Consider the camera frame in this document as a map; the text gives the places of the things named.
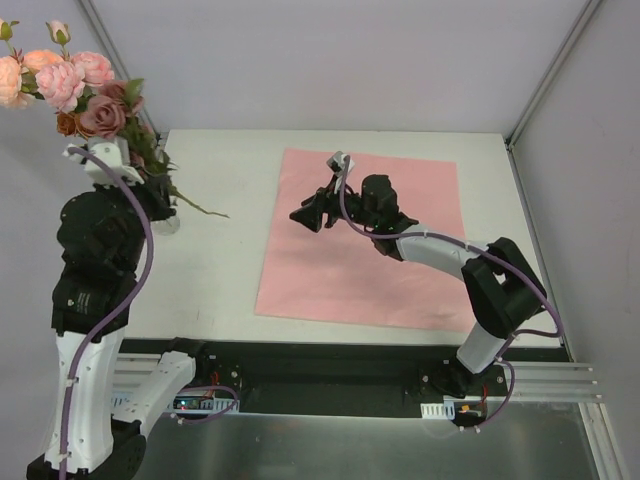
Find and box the pink wrapping paper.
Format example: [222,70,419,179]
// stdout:
[255,148,474,333]

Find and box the mauve rose stem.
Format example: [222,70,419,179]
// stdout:
[79,78,228,218]

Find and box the orange brown rose stem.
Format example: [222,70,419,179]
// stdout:
[56,112,95,139]

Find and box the pink carnation stem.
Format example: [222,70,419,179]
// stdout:
[35,52,115,113]

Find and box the peach rose stem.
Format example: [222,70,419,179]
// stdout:
[1,20,64,109]

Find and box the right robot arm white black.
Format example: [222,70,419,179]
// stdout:
[289,175,546,398]

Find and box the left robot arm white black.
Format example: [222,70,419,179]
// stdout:
[26,176,212,479]

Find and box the clear glass vase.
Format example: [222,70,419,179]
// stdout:
[151,215,181,236]

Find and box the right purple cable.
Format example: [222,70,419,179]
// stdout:
[339,154,565,436]

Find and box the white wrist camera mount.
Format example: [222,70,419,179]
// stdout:
[62,137,144,188]
[326,151,353,194]

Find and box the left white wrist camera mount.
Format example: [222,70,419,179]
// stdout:
[62,137,144,188]

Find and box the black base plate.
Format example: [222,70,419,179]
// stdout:
[119,335,574,420]

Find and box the aluminium front rail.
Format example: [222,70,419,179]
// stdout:
[112,353,605,403]

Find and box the left aluminium corner post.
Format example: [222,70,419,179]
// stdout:
[73,0,168,147]

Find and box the aluminium corner post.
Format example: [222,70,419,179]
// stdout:
[73,0,168,147]
[503,0,604,151]

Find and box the left white cable duct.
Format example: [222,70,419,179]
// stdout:
[112,392,241,415]

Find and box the white cable duct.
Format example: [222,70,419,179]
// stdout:
[420,401,456,421]
[112,392,241,415]

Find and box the right white cable duct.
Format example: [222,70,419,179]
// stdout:
[420,401,456,421]

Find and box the right aluminium corner post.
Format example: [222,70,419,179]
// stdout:
[503,0,604,151]

